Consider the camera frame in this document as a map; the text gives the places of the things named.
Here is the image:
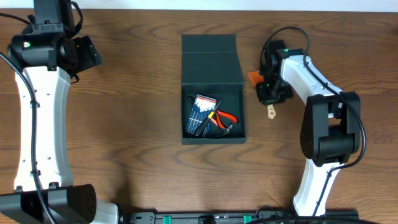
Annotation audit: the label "orange scraper wooden handle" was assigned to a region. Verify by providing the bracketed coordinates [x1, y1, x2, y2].
[248, 71, 276, 119]

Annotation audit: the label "red handled pliers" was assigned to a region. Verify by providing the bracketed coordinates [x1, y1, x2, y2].
[211, 110, 239, 131]

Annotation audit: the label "black gift box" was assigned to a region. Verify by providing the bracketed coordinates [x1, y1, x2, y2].
[181, 34, 246, 145]

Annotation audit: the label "blue precision screwdriver set case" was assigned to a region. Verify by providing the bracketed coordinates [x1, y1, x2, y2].
[185, 95, 217, 135]

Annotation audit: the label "black yellow screwdriver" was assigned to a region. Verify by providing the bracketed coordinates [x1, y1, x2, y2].
[195, 102, 221, 137]

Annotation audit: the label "small claw hammer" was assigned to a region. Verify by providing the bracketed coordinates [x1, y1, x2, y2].
[187, 95, 234, 138]

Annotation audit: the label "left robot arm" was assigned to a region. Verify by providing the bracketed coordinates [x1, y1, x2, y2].
[1, 0, 123, 223]

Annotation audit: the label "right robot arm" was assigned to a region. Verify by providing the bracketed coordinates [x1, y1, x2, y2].
[254, 40, 362, 217]

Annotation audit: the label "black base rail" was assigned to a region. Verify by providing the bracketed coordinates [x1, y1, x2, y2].
[119, 210, 360, 224]

